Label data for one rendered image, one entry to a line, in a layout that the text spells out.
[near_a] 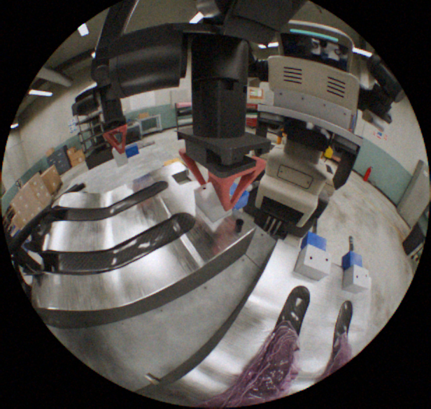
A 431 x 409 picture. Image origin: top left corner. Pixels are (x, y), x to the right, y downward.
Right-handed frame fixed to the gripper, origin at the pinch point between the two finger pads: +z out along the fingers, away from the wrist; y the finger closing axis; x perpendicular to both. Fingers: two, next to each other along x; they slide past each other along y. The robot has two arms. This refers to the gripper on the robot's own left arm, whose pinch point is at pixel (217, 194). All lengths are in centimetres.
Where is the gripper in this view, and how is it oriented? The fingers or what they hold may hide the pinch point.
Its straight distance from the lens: 19.0
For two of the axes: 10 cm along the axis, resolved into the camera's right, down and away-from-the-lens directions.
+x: 8.1, -3.7, 4.6
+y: 5.9, 5.2, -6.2
